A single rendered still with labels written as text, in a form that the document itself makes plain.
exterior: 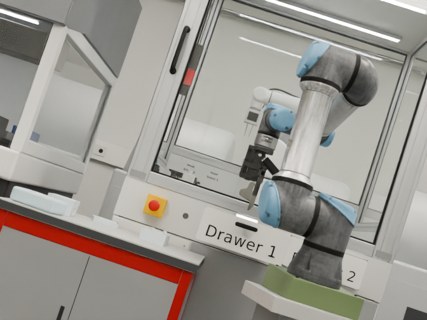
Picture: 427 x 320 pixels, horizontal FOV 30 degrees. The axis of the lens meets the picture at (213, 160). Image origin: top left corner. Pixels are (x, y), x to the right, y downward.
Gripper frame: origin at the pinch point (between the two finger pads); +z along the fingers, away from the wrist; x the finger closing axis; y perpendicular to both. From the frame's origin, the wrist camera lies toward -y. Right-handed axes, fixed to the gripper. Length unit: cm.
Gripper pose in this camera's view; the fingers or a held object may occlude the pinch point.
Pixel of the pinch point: (251, 207)
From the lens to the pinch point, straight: 268.0
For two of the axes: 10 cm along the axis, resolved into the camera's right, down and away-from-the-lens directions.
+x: -0.2, -0.8, -10.0
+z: -3.1, 9.5, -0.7
